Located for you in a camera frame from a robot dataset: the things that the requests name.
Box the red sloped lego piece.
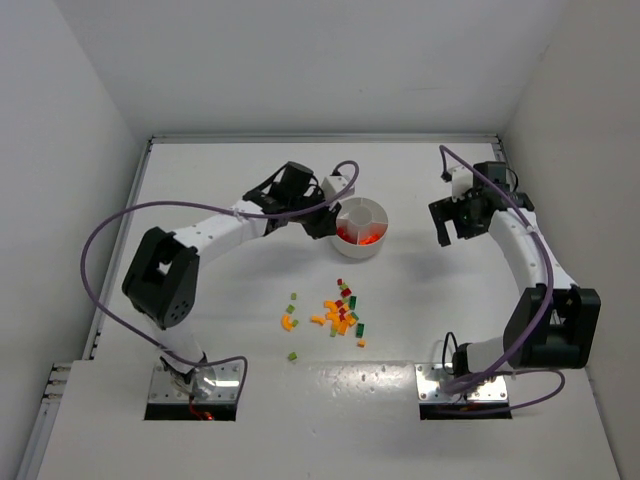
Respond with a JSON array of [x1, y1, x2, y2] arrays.
[[336, 228, 350, 241]]

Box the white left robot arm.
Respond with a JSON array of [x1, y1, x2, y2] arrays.
[[122, 162, 354, 388]]

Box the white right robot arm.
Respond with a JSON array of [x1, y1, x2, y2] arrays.
[[429, 162, 601, 383]]

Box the orange legos in container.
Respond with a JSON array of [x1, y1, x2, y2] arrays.
[[358, 234, 382, 245]]

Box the white divided round container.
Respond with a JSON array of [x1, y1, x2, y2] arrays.
[[329, 197, 389, 260]]

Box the yellow curved lego piece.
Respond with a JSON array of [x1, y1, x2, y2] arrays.
[[281, 315, 294, 331]]

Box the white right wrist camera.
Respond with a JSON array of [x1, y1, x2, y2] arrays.
[[449, 166, 474, 202]]

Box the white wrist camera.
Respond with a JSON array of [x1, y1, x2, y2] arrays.
[[449, 166, 474, 202], [321, 175, 354, 200]]

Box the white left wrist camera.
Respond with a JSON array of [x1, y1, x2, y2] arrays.
[[321, 175, 354, 200]]

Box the aluminium frame rail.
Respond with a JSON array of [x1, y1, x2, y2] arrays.
[[492, 134, 569, 359]]

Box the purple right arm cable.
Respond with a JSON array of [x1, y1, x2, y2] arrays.
[[437, 144, 567, 414]]

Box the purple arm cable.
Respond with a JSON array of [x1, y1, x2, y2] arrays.
[[80, 159, 360, 401], [437, 144, 567, 414]]

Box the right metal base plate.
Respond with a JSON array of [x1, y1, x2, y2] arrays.
[[414, 363, 509, 405]]

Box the metal base plate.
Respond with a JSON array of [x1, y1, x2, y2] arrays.
[[414, 363, 509, 405], [148, 362, 244, 405]]

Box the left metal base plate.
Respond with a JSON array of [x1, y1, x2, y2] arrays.
[[148, 362, 244, 405]]

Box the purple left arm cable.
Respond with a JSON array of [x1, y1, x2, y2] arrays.
[[80, 159, 360, 401]]

